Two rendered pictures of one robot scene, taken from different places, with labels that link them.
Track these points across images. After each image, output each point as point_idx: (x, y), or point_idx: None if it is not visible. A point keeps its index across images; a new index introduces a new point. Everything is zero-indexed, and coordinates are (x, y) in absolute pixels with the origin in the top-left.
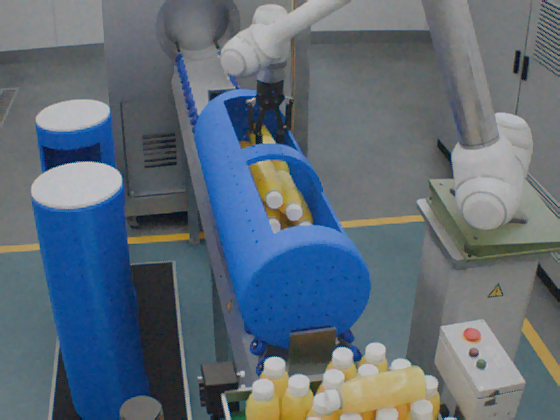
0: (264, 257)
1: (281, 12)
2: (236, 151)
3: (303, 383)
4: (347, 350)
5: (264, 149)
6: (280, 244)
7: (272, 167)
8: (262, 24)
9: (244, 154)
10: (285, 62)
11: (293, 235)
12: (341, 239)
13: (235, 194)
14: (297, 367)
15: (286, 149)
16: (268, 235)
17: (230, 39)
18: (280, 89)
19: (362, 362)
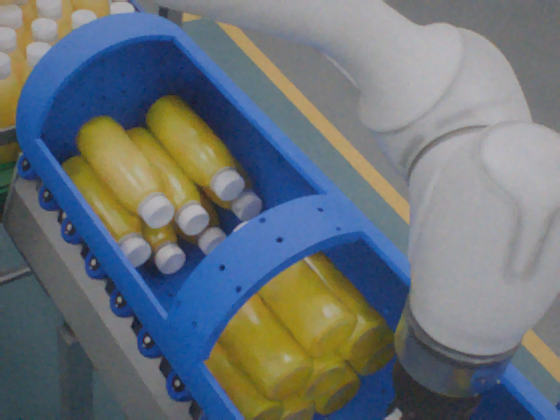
0: (172, 22)
1: (470, 142)
2: (374, 235)
3: (77, 14)
4: (34, 52)
5: (307, 217)
6: (154, 18)
7: (296, 296)
8: (447, 48)
9: (344, 213)
10: (408, 307)
11: (140, 22)
12: (67, 49)
13: (298, 148)
14: None
15: (266, 246)
16: (182, 39)
17: (507, 63)
18: (395, 359)
19: (13, 72)
